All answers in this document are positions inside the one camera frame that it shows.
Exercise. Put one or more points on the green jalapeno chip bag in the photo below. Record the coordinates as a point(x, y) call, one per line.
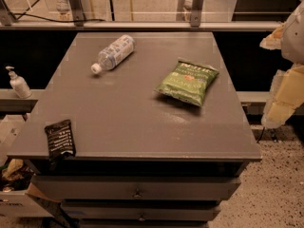
point(188, 82)

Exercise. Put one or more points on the grey drawer cabinet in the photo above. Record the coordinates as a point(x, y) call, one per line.
point(123, 127)

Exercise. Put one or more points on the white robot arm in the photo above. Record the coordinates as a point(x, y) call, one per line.
point(287, 88)

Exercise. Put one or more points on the top grey drawer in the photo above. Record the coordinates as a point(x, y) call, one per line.
point(136, 188)

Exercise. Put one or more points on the metal railing frame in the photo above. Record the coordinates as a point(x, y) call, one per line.
point(146, 14)

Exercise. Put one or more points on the grey drawer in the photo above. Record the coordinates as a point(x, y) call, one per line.
point(142, 210)
point(136, 188)

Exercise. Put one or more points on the clear plastic water bottle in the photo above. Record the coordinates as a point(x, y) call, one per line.
point(115, 53)

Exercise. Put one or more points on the white pump dispenser bottle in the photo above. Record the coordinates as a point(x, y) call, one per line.
point(18, 84)

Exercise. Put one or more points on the black snack bar wrapper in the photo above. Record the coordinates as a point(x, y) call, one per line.
point(60, 140)

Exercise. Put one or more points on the white cardboard box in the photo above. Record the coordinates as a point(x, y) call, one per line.
point(15, 175)

